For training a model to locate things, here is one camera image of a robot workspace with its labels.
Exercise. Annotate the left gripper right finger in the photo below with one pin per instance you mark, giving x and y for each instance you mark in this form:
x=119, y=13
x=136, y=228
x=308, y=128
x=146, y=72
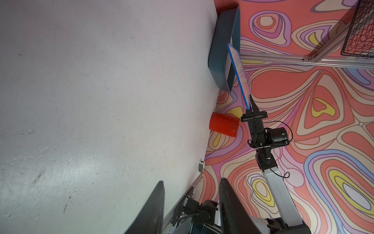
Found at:
x=234, y=218

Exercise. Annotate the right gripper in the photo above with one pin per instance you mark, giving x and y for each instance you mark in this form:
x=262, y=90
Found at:
x=254, y=119

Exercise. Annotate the back black wire basket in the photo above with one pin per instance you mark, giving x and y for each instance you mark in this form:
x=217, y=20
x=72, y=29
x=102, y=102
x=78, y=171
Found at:
x=359, y=41

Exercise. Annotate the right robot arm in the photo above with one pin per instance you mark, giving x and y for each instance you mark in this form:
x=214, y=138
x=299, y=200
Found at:
x=290, y=220

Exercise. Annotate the blue whiteboard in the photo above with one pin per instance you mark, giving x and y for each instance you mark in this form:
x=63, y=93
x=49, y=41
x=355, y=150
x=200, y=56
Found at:
x=240, y=74

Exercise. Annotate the white whiteboard eraser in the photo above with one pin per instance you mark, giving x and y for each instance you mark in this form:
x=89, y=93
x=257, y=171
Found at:
x=201, y=166

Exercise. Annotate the red plastic cup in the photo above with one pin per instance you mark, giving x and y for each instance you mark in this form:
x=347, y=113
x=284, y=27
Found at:
x=225, y=124

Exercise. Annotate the teal plastic storage box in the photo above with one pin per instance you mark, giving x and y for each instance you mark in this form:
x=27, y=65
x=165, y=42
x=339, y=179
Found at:
x=227, y=31

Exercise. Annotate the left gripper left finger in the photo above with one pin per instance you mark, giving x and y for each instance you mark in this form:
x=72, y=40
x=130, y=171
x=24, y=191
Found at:
x=150, y=218

